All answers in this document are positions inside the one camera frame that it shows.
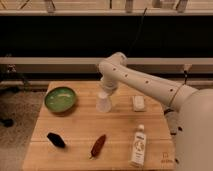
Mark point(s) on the brown oblong object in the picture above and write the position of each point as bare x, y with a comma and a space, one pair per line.
98, 145

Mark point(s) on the white ceramic cup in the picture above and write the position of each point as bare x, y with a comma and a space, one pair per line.
103, 103

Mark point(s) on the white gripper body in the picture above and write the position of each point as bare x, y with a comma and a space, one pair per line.
109, 89

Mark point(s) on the wooden board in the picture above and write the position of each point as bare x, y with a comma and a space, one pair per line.
81, 126

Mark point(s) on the black small object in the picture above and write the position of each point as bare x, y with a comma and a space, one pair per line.
56, 140

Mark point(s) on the white plastic bottle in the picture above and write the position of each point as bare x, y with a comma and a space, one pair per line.
138, 147

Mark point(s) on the green ceramic bowl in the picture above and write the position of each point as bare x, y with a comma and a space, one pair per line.
60, 99

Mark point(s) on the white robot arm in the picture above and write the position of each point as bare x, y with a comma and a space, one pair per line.
194, 139

